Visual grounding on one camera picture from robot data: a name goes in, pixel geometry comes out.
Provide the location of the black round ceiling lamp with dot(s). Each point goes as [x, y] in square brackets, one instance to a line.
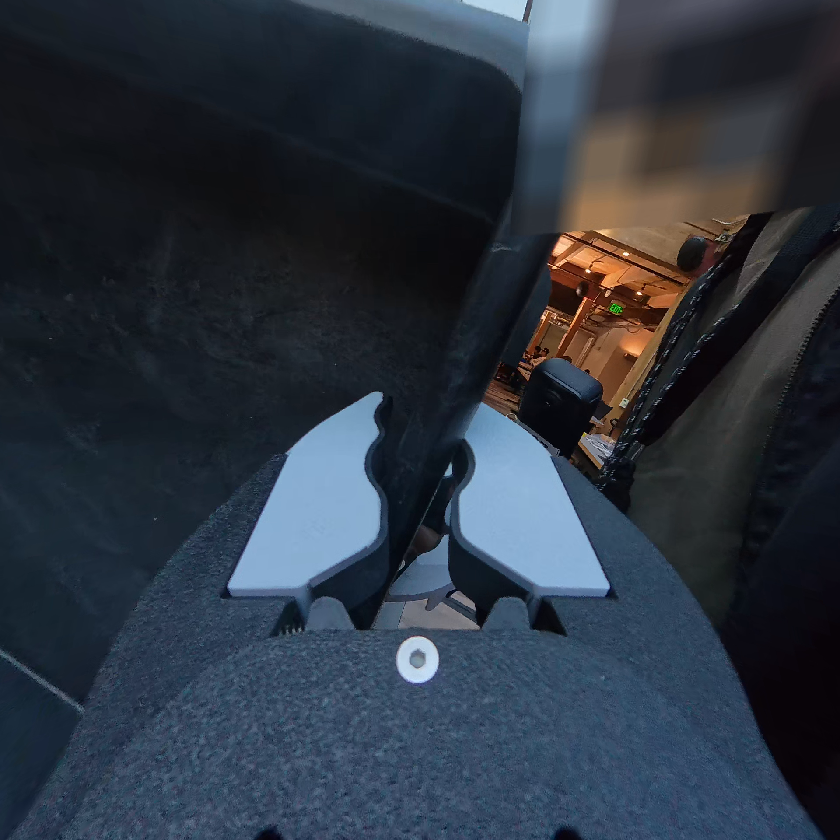
[692, 254]

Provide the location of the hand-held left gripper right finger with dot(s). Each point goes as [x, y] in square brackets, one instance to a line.
[525, 518]

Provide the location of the black plastic bin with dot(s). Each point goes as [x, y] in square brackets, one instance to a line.
[229, 295]

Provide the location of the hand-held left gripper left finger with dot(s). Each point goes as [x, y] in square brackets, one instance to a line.
[315, 505]

